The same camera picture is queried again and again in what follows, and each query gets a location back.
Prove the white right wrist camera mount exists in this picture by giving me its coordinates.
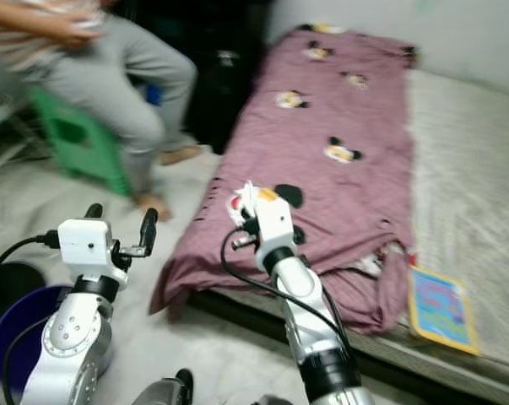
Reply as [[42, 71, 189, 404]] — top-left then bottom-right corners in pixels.
[[254, 198, 295, 251]]

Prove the green plastic stool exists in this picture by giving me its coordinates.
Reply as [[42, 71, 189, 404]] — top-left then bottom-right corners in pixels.
[[28, 84, 130, 197]]

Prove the grey right robot leg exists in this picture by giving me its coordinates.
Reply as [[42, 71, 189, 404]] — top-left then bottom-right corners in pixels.
[[250, 394, 293, 405]]

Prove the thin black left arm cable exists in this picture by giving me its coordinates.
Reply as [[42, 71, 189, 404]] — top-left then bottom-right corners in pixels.
[[3, 314, 52, 397]]

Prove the colourful children's board book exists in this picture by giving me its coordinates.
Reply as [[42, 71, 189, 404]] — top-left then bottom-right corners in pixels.
[[409, 266, 481, 355]]

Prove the white paper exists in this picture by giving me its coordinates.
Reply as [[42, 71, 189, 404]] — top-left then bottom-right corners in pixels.
[[237, 180, 262, 216]]

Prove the black bag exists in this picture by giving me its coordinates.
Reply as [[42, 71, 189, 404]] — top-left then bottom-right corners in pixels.
[[127, 0, 276, 157]]

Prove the black round lid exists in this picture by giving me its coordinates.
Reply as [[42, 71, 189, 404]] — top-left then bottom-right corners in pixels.
[[0, 262, 48, 338]]

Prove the white quilted mattress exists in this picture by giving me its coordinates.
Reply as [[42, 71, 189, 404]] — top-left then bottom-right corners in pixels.
[[402, 67, 509, 372]]

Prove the pink cartoon mouse blanket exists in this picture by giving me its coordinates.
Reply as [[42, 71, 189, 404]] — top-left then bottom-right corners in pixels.
[[151, 25, 417, 334]]

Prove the dark bed base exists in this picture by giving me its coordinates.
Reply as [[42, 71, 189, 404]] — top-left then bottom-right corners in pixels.
[[187, 291, 509, 405]]

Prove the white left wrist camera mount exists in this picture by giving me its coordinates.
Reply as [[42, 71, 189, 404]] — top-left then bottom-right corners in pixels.
[[57, 218, 120, 284]]

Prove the purple plastic bucket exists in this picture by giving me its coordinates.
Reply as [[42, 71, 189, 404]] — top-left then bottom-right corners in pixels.
[[0, 285, 111, 397]]

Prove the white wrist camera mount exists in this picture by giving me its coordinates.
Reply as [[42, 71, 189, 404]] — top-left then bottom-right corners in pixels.
[[57, 218, 120, 284], [254, 198, 295, 251]]

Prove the person in grey trousers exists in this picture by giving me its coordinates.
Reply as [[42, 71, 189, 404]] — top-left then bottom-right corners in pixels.
[[0, 0, 200, 222]]

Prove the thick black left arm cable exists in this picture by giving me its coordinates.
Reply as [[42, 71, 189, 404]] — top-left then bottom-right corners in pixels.
[[0, 235, 61, 405]]

